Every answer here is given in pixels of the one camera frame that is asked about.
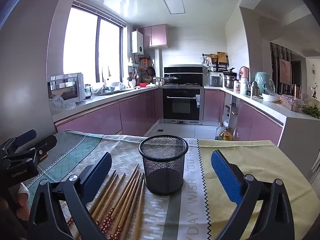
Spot white water heater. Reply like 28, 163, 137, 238
131, 30, 145, 55

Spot framed wall picture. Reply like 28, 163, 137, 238
279, 57, 292, 85

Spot row of wooden chopsticks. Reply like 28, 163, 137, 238
65, 164, 146, 240

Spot black range hood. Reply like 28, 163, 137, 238
164, 66, 203, 85

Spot steel pot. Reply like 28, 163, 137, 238
223, 75, 237, 89

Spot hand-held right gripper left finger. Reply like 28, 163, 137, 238
27, 151, 112, 240

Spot person's left hand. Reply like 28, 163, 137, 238
14, 182, 32, 222

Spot white countertop oven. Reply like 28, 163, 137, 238
47, 72, 86, 103

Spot printed tablecloth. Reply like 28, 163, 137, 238
24, 129, 317, 240

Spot silver rice cooker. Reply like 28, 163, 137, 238
208, 75, 224, 87

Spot green leafy vegetables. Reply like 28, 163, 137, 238
301, 97, 320, 119

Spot black wall rack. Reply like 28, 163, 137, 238
202, 52, 229, 72

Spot pink base cabinets curved run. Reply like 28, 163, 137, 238
203, 89, 284, 145

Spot pink wall cabinet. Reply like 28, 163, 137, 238
141, 24, 168, 48

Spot pink base cabinets long run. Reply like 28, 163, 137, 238
54, 87, 163, 137

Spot black built-in oven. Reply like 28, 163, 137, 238
162, 87, 201, 125

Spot wok with lid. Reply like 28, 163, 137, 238
164, 74, 180, 85

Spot ceiling light panel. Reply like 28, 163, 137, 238
162, 0, 186, 15

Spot clear plastic bag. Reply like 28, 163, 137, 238
49, 95, 77, 110

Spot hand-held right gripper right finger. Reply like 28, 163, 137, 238
211, 150, 295, 240

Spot black mesh holder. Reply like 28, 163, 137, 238
139, 135, 189, 196

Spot kitchen faucet with cloth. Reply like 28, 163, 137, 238
101, 65, 112, 92

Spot kitchen window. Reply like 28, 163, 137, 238
62, 2, 127, 83

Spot pink kettle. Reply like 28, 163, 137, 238
239, 66, 250, 80

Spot grey refrigerator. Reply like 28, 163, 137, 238
0, 0, 65, 150

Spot teal covered appliance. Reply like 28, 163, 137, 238
254, 71, 275, 95

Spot yellow cooking oil bottle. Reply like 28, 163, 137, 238
219, 127, 233, 141

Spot white bowl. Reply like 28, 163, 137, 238
262, 93, 280, 103

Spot clear food container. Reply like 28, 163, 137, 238
280, 94, 304, 112

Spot clear plastic bottle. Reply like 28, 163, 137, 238
215, 123, 225, 140

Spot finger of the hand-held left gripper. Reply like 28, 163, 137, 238
0, 129, 37, 153
2, 134, 57, 164

